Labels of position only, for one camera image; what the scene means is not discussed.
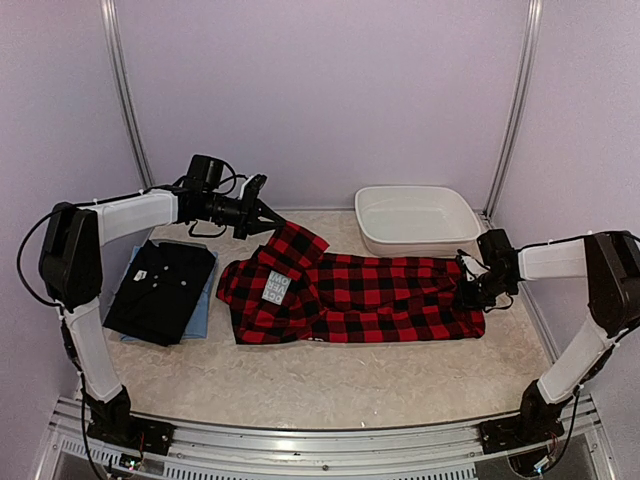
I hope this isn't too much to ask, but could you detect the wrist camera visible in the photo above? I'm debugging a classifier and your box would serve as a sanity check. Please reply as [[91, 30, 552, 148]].
[[238, 174, 267, 206], [455, 249, 489, 282]]

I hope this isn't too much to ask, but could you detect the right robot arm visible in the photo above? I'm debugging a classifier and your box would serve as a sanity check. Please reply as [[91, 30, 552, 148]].
[[455, 229, 639, 444]]

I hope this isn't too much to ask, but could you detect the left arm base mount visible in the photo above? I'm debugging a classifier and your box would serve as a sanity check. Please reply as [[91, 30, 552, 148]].
[[87, 416, 176, 456]]

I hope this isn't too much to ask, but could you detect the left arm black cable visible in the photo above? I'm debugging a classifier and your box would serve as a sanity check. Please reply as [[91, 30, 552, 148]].
[[15, 172, 251, 309]]

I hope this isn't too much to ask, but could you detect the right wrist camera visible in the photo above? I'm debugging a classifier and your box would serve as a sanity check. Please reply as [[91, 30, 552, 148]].
[[455, 249, 489, 282]]

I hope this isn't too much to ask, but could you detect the light blue folded shirt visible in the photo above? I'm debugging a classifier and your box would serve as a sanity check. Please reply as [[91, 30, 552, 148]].
[[118, 244, 221, 345]]

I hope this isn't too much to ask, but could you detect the red black plaid shirt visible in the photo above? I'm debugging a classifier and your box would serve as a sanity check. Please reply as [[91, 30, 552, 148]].
[[216, 222, 486, 345]]

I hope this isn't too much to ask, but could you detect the aluminium frame post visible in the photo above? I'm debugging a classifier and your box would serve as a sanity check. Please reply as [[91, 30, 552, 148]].
[[99, 0, 154, 188], [482, 0, 544, 224]]

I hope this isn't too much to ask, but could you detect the front aluminium rail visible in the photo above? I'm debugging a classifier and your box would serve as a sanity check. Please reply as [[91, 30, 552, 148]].
[[33, 397, 618, 479]]

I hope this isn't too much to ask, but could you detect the left aluminium frame post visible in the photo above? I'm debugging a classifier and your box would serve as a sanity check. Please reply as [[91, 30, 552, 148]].
[[99, 0, 154, 188]]

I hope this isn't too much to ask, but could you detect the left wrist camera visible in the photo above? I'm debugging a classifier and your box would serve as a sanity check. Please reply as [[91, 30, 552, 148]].
[[238, 174, 267, 206]]

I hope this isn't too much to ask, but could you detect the right aluminium frame post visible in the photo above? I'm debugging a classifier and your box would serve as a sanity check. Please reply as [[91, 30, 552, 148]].
[[482, 0, 544, 224]]

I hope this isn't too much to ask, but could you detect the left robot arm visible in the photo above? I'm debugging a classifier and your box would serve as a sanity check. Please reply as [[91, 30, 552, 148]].
[[39, 155, 286, 445]]

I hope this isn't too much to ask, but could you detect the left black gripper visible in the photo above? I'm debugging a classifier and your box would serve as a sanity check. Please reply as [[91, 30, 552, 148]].
[[202, 188, 286, 239]]

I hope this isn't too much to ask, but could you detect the black folded shirt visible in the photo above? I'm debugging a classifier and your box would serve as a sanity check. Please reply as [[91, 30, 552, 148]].
[[103, 240, 217, 346]]

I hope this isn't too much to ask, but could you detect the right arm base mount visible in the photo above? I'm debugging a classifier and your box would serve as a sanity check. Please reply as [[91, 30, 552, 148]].
[[478, 414, 565, 454]]

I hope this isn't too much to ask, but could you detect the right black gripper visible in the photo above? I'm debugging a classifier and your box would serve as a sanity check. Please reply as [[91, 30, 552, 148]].
[[452, 269, 518, 310]]

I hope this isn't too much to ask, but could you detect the white plastic tub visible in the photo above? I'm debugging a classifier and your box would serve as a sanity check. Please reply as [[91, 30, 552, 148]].
[[354, 186, 483, 258]]

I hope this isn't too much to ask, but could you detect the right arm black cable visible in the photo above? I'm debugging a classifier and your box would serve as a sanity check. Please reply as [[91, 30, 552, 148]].
[[455, 239, 591, 316]]

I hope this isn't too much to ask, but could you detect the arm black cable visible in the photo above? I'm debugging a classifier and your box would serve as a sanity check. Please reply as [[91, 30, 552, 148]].
[[455, 239, 591, 316], [15, 172, 251, 309]]

